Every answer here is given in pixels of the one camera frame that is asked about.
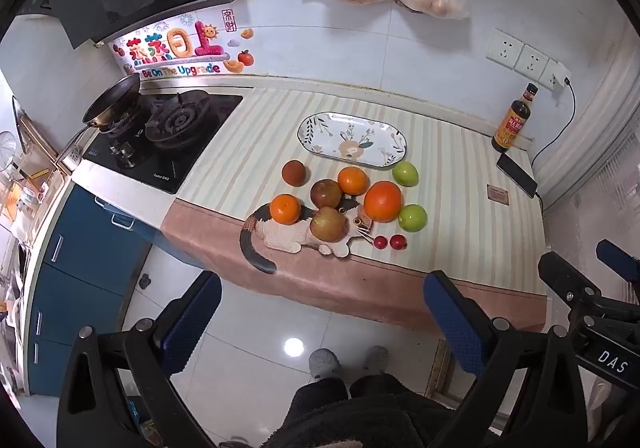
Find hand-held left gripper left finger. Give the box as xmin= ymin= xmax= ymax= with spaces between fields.
xmin=57 ymin=270 xmax=223 ymax=448

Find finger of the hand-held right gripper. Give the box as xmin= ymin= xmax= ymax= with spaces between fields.
xmin=537 ymin=252 xmax=603 ymax=309
xmin=595 ymin=239 xmax=640 ymax=289

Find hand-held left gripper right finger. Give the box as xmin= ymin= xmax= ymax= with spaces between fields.
xmin=423 ymin=270 xmax=601 ymax=448

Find large orange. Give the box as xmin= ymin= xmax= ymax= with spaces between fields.
xmin=363 ymin=180 xmax=404 ymax=224

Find small orange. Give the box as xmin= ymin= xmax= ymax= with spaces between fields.
xmin=337 ymin=166 xmax=371 ymax=196
xmin=270 ymin=194 xmax=302 ymax=226

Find red green apple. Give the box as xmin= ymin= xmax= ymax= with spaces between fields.
xmin=310 ymin=178 xmax=344 ymax=210
xmin=309 ymin=206 xmax=348 ymax=244

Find dark red round fruit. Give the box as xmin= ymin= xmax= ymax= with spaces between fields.
xmin=281 ymin=160 xmax=308 ymax=187

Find floral oval ceramic plate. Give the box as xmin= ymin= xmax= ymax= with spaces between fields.
xmin=297 ymin=112 xmax=408 ymax=169

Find person's right forearm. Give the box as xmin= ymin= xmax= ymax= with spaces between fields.
xmin=585 ymin=373 xmax=621 ymax=434

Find grey fuzzy slipper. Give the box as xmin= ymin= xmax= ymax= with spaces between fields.
xmin=308 ymin=349 xmax=342 ymax=381
xmin=362 ymin=345 xmax=390 ymax=374

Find striped cat print table mat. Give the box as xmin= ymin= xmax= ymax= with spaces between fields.
xmin=161 ymin=87 xmax=551 ymax=334

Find black smartphone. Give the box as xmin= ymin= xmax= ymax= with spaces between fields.
xmin=496 ymin=153 xmax=539 ymax=199

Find blue kitchen cabinet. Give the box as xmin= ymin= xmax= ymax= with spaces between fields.
xmin=25 ymin=183 xmax=166 ymax=399

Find person's legs and slippers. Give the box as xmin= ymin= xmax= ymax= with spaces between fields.
xmin=220 ymin=373 xmax=501 ymax=448

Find dark sauce bottle yellow label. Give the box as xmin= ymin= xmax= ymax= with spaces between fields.
xmin=491 ymin=83 xmax=539 ymax=154

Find black gas stove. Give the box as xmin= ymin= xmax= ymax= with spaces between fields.
xmin=82 ymin=89 xmax=244 ymax=195

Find black frying pan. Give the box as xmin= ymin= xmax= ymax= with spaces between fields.
xmin=52 ymin=73 xmax=143 ymax=164

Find black charging cable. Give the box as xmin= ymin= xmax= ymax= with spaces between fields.
xmin=529 ymin=80 xmax=577 ymax=201

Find white wall socket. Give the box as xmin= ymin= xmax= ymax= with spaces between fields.
xmin=539 ymin=59 xmax=568 ymax=91
xmin=487 ymin=28 xmax=525 ymax=69
xmin=515 ymin=44 xmax=551 ymax=78

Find colourful wall sticker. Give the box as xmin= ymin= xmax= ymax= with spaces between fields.
xmin=111 ymin=10 xmax=256 ymax=79

